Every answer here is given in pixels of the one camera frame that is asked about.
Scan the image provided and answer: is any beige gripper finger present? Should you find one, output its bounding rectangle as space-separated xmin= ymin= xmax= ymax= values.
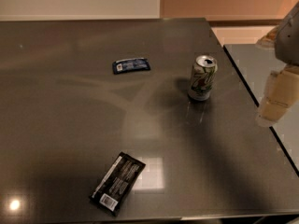
xmin=256 ymin=64 xmax=299 ymax=127
xmin=256 ymin=26 xmax=278 ymax=49

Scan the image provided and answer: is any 7up soda can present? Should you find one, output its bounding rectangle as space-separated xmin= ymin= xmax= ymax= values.
xmin=188 ymin=55 xmax=218 ymax=101

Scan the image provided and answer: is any black rxbar chocolate wrapper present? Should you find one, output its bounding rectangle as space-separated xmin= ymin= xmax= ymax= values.
xmin=90 ymin=152 xmax=146 ymax=217

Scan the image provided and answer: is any blue snack packet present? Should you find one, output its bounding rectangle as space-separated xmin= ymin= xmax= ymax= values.
xmin=112 ymin=58 xmax=150 ymax=75

